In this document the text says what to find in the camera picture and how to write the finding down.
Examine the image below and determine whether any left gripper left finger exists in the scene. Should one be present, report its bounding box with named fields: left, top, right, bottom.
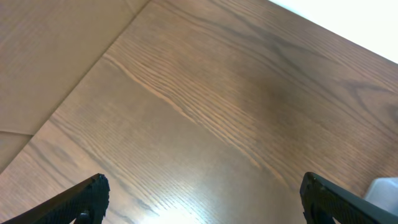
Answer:
left=4, top=174, right=110, bottom=224

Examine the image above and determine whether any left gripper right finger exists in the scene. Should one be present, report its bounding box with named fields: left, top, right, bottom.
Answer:
left=300, top=172, right=397, bottom=224

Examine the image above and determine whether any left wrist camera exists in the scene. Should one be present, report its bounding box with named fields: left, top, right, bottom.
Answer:
left=364, top=177, right=398, bottom=215

